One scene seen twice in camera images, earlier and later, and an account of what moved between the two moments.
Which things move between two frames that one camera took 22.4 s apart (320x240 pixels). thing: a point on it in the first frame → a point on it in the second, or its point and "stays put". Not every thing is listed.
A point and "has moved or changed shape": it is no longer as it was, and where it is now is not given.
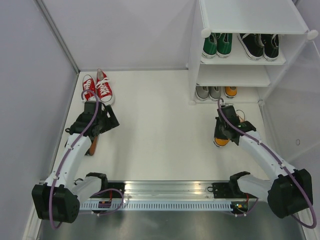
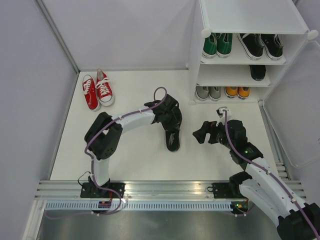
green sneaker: x=209 y=47 stays put
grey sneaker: x=214 y=92 stays put
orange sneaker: x=220 y=142 has moved or changed shape
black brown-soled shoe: x=93 y=136 has moved or changed shape
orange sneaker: x=230 y=91 stays put
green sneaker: x=224 y=44 stays put
